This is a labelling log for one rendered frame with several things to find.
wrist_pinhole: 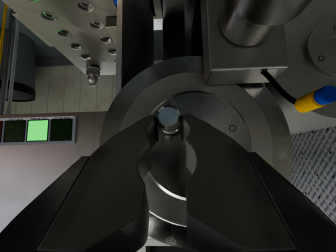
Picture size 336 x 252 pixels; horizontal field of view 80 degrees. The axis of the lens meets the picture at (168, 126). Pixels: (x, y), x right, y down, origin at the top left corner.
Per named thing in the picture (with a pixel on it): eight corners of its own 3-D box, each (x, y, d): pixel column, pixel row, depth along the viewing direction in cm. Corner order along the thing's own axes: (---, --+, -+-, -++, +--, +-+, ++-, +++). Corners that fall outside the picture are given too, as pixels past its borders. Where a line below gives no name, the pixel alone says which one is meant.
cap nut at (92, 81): (97, 65, 50) (96, 83, 49) (102, 71, 54) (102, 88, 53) (83, 66, 50) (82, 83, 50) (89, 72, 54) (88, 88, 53)
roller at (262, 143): (214, 44, 16) (307, 170, 14) (192, 113, 42) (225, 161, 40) (90, 121, 16) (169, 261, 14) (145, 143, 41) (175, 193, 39)
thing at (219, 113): (207, 227, 13) (117, 153, 14) (203, 218, 15) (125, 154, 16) (275, 133, 13) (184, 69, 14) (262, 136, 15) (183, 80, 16)
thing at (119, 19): (123, -61, 19) (120, 130, 16) (153, 58, 43) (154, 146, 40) (118, -61, 19) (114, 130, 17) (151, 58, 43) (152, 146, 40)
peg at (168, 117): (153, 106, 11) (178, 102, 11) (158, 116, 14) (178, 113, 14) (157, 131, 11) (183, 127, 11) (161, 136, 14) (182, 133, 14)
